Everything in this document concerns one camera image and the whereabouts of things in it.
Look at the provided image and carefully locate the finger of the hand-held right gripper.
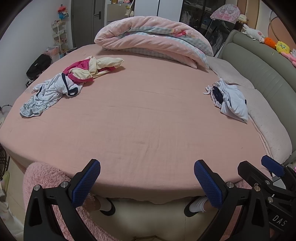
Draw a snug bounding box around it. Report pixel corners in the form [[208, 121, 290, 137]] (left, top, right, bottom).
[[238, 161, 275, 193], [261, 155, 296, 186]]

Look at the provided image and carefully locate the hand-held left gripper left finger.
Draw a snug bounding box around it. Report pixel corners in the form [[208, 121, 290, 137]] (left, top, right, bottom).
[[24, 159, 101, 241]]

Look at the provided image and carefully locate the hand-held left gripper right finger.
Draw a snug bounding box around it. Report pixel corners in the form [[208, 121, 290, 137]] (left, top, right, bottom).
[[194, 159, 270, 241]]

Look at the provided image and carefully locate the white garment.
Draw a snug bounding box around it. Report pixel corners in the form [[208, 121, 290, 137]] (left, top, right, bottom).
[[203, 78, 249, 124], [31, 72, 84, 105]]

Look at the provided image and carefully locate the person's right foot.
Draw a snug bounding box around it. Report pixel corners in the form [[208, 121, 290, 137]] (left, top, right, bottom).
[[184, 197, 210, 217]]

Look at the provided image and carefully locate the person's foot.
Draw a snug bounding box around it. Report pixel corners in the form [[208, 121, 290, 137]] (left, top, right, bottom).
[[184, 197, 210, 217], [94, 197, 116, 216]]

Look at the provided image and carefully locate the person's left foot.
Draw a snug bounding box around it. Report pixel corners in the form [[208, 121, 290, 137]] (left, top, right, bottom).
[[94, 197, 116, 216]]

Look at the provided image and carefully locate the pink fluffy robe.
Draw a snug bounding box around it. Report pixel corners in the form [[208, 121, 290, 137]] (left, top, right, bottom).
[[23, 161, 116, 241]]

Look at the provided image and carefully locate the folded white garment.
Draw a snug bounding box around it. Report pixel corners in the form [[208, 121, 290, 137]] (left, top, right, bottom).
[[203, 78, 249, 124]]

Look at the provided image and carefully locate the bed with pink sheet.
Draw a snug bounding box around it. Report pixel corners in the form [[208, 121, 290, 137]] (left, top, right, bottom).
[[0, 43, 294, 205]]

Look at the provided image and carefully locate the grey-green padded headboard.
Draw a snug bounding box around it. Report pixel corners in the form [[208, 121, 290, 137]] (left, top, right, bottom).
[[217, 30, 296, 153]]

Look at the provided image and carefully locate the folded navy garment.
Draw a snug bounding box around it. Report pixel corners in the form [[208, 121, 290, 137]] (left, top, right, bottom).
[[211, 86, 224, 105]]

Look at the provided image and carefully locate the pink plush toy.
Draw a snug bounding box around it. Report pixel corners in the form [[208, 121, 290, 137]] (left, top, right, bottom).
[[282, 49, 296, 67]]

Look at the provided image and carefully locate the yellow plush toy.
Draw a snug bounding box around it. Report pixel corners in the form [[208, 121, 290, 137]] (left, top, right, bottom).
[[276, 41, 290, 54]]

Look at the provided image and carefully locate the cream and magenta garment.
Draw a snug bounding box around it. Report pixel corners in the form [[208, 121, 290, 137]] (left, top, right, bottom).
[[62, 56, 125, 84]]

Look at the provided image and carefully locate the orange carrot plush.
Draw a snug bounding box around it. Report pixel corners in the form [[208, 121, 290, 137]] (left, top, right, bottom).
[[264, 37, 278, 49]]

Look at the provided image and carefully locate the black bag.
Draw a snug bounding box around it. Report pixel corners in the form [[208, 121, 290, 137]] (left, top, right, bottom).
[[26, 54, 52, 81]]

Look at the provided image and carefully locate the white rabbit plush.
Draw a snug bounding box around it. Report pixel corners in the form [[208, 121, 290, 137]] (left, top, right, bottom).
[[243, 24, 265, 43]]

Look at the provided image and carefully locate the white shelf rack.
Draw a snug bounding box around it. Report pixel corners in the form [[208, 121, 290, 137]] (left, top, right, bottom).
[[51, 20, 68, 56]]

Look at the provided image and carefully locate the folded pink quilt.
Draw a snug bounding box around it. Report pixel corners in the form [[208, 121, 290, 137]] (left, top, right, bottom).
[[94, 16, 214, 70]]

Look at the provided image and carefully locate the pink printed umbrella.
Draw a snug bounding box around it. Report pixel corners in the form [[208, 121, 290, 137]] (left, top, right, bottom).
[[210, 5, 241, 22]]

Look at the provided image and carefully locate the grey door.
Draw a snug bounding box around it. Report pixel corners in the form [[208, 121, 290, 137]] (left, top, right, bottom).
[[72, 0, 107, 47]]

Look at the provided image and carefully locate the dark glass wardrobe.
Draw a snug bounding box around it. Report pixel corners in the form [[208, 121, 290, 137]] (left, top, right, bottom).
[[180, 0, 238, 56]]

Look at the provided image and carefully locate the white cabinet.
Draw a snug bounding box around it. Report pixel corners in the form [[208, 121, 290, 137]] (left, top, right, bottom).
[[134, 0, 183, 22]]

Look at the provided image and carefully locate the red and blue wall plush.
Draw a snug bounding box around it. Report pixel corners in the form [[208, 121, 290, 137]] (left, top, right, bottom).
[[58, 6, 69, 20]]

